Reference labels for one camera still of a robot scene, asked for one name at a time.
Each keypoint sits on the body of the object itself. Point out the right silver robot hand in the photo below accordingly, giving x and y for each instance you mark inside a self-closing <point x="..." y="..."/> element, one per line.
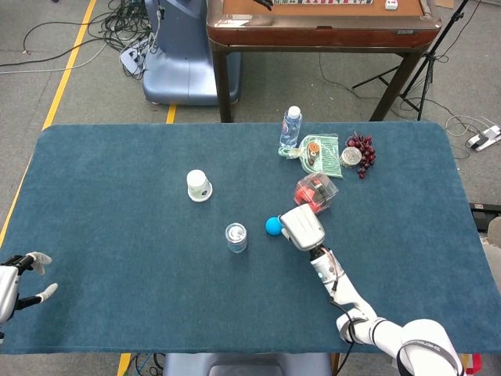
<point x="303" y="227"/>

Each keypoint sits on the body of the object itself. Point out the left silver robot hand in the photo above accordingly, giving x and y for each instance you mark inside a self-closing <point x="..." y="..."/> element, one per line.
<point x="8" y="282"/>

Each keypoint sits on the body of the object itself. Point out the blue foam ball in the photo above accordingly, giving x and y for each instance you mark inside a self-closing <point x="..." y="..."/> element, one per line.
<point x="272" y="226"/>

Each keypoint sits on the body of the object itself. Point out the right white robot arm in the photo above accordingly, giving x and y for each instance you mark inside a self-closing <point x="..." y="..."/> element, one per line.
<point x="344" y="290"/>

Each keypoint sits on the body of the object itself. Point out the red item in clear box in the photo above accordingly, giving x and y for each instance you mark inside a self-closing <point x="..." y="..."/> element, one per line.
<point x="317" y="192"/>

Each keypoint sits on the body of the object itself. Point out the white floral paper cup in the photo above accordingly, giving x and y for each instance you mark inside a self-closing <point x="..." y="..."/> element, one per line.
<point x="197" y="184"/>

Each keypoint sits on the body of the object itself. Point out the black and silver robot hand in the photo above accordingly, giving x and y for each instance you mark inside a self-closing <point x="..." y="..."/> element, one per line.
<point x="266" y="3"/>

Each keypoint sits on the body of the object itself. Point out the small bottle with blue label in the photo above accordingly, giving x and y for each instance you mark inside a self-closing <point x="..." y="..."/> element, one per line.
<point x="236" y="234"/>

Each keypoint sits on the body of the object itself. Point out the green printed plastic bag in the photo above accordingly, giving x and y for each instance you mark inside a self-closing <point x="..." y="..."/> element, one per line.
<point x="329" y="156"/>

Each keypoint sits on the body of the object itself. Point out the small round clear-lid tin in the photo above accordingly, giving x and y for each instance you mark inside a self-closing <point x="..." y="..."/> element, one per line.
<point x="351" y="156"/>

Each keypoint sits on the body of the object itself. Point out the dark red grape bunch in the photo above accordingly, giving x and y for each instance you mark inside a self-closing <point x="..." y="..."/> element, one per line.
<point x="366" y="152"/>

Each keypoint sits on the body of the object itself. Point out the clear plastic water bottle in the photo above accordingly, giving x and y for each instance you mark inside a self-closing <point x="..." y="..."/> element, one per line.
<point x="290" y="129"/>

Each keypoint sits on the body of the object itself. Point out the blue carpet table cover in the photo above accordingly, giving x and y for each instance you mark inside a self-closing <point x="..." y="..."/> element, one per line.
<point x="117" y="235"/>

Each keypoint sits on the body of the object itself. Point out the blue-grey robot torso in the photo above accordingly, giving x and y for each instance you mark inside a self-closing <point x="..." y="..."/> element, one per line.
<point x="242" y="366"/>

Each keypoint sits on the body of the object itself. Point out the brown mahjong table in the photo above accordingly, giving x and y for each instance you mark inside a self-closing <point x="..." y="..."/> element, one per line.
<point x="313" y="37"/>

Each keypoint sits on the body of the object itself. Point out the row of upright mahjong tiles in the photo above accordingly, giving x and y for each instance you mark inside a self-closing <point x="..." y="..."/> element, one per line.
<point x="321" y="2"/>

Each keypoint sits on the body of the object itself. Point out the single white mahjong tile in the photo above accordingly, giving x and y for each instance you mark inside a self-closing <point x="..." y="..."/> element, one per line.
<point x="391" y="4"/>

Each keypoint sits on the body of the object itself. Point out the black tripod stand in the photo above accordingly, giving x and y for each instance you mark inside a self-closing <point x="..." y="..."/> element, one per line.
<point x="445" y="33"/>

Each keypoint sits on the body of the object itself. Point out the white power strip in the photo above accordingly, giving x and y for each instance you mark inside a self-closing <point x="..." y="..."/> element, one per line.
<point x="131" y="58"/>

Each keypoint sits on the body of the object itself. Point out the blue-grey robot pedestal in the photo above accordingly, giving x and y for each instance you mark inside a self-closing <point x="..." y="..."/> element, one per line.
<point x="176" y="70"/>

